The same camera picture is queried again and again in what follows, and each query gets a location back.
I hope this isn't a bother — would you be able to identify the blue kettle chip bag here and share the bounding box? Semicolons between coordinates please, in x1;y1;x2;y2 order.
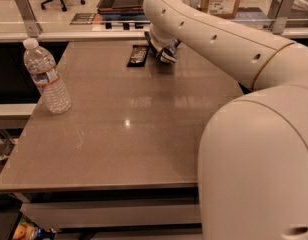
144;31;181;64

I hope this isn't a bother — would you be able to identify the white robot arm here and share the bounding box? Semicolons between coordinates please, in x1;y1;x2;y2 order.
143;0;308;240

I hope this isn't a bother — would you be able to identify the black rxbar chocolate bar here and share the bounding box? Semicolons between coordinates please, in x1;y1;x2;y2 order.
127;45;149;67

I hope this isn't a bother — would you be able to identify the clear plastic water bottle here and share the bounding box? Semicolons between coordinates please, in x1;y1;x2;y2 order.
23;38;71;114

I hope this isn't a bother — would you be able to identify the colourful snack box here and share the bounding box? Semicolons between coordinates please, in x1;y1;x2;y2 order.
8;213;55;240

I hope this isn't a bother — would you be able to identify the left metal glass bracket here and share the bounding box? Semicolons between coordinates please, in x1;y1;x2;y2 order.
14;0;42;38

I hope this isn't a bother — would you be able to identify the metal glass bracket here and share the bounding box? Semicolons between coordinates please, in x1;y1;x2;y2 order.
268;0;295;35
14;0;42;38

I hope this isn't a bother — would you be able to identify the right metal glass bracket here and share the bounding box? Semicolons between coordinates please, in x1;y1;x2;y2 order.
268;0;295;35

